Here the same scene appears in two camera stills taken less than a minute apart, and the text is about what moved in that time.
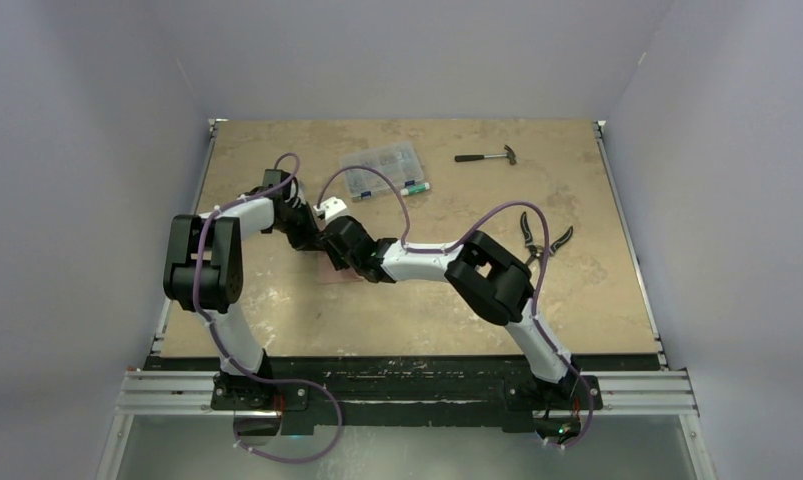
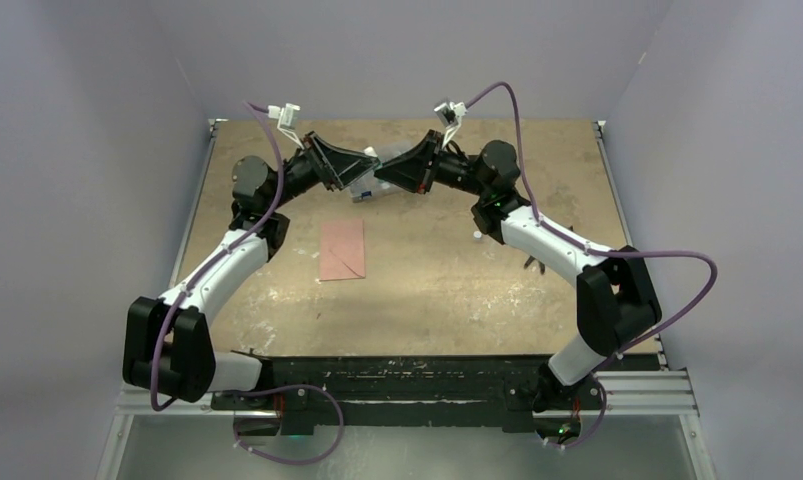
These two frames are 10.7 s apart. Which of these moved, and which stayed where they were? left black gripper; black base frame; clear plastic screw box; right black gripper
Moved: right black gripper; left black gripper
Stayed: black base frame; clear plastic screw box
